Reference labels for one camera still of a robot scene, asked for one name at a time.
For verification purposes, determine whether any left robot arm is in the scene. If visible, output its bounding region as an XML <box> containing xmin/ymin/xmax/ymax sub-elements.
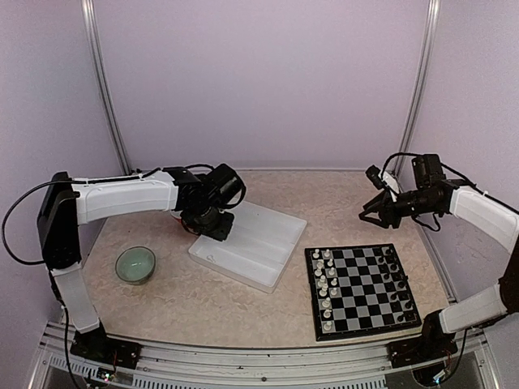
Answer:
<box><xmin>36</xmin><ymin>164</ymin><xmax>247</xmax><ymax>361</ymax></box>

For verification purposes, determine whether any left aluminium frame post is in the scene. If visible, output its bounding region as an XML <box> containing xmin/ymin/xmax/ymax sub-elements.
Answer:
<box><xmin>80</xmin><ymin>0</ymin><xmax>132</xmax><ymax>173</ymax></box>

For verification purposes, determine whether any aluminium frame post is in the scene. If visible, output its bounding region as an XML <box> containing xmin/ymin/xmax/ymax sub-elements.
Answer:
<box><xmin>80</xmin><ymin>0</ymin><xmax>132</xmax><ymax>173</ymax></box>
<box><xmin>399</xmin><ymin>0</ymin><xmax>441</xmax><ymax>152</ymax></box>

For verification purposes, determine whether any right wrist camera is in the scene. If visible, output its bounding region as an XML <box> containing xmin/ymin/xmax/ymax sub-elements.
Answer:
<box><xmin>365</xmin><ymin>165</ymin><xmax>401</xmax><ymax>201</ymax></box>

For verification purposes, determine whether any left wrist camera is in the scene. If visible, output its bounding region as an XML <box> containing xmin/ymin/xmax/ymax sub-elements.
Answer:
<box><xmin>208</xmin><ymin>164</ymin><xmax>247</xmax><ymax>210</ymax></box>

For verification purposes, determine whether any front aluminium rail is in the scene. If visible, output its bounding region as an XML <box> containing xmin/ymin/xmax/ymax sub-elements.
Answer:
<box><xmin>24</xmin><ymin>324</ymin><xmax>501</xmax><ymax>388</ymax></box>

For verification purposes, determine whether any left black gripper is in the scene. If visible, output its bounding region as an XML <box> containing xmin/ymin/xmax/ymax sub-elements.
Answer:
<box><xmin>187</xmin><ymin>202</ymin><xmax>236</xmax><ymax>242</ymax></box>

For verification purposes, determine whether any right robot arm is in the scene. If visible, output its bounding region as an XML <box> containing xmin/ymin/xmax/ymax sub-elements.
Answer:
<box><xmin>358</xmin><ymin>154</ymin><xmax>518</xmax><ymax>360</ymax></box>

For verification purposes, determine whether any green glass bowl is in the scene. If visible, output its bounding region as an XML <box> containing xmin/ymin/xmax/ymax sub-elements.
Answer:
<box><xmin>115</xmin><ymin>246</ymin><xmax>157</xmax><ymax>285</ymax></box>

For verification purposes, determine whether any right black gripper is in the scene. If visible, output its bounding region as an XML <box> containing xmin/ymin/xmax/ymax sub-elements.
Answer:
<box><xmin>359</xmin><ymin>188</ymin><xmax>439</xmax><ymax>229</ymax></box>

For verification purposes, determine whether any row of black chess pieces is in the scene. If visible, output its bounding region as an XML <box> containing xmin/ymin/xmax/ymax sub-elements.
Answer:
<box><xmin>373</xmin><ymin>245</ymin><xmax>421</xmax><ymax>327</ymax></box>

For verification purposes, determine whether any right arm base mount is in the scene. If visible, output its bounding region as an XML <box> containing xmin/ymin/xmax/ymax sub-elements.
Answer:
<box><xmin>387</xmin><ymin>337</ymin><xmax>458</xmax><ymax>369</ymax></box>

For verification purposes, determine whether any right aluminium frame post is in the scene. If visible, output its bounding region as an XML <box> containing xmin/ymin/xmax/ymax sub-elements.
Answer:
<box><xmin>399</xmin><ymin>0</ymin><xmax>441</xmax><ymax>152</ymax></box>

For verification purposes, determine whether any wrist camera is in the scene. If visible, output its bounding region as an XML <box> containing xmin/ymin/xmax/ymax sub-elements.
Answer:
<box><xmin>365</xmin><ymin>165</ymin><xmax>401</xmax><ymax>201</ymax></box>
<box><xmin>208</xmin><ymin>164</ymin><xmax>247</xmax><ymax>210</ymax></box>

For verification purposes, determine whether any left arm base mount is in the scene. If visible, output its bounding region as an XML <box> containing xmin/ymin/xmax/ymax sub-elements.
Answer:
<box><xmin>71</xmin><ymin>338</ymin><xmax>142</xmax><ymax>370</ymax></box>

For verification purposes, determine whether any black white chess board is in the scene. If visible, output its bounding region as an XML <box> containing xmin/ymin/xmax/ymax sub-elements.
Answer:
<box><xmin>304</xmin><ymin>243</ymin><xmax>422</xmax><ymax>342</ymax></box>

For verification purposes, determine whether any white divided plastic tray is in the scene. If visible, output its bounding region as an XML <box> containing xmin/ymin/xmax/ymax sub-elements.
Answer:
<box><xmin>188</xmin><ymin>201</ymin><xmax>307</xmax><ymax>293</ymax></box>

